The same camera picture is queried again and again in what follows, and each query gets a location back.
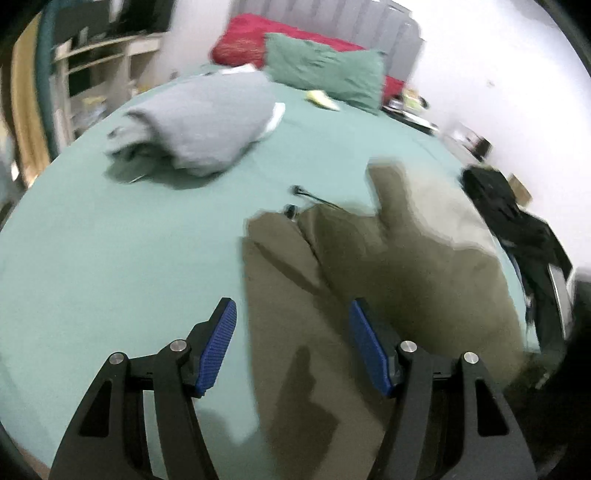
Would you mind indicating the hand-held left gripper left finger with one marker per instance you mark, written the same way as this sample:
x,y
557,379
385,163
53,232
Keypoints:
x,y
214,350

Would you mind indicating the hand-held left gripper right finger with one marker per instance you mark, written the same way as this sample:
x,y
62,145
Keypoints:
x,y
369,350

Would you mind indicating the olive green jacket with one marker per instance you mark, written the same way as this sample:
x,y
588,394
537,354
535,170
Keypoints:
x,y
369,277

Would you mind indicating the pile of black clothes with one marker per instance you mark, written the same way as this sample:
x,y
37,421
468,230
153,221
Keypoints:
x,y
508,207

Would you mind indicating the grey tablet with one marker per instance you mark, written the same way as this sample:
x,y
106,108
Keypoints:
x,y
561,300

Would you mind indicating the brown cardboard box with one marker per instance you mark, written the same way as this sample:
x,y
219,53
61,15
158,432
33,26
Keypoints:
x,y
519,187

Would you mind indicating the grey folded sweater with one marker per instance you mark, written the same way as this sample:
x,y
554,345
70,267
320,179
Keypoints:
x,y
203,120

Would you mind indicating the yellow crumpled paper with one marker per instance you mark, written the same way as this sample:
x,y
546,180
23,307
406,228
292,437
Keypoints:
x,y
323,99

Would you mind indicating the green snack packet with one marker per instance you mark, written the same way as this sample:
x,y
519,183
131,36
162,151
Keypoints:
x,y
412,98

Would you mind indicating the white crumpled paper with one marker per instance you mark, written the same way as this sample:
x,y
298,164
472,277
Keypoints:
x,y
238,69

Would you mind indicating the green pillow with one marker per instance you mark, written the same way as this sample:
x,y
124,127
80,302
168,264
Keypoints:
x,y
323,69

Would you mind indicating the wooden desk with shelves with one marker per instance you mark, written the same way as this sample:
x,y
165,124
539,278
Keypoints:
x,y
101,69

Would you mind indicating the yellow curtain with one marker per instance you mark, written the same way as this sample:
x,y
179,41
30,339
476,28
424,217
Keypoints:
x,y
27,106

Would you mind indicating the teal curtain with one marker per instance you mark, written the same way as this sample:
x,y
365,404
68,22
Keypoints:
x,y
46,83

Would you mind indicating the grey padded headboard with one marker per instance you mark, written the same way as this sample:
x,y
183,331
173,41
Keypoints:
x,y
360,23

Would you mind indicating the black computer tower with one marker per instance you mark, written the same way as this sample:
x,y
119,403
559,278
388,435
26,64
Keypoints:
x,y
147,16

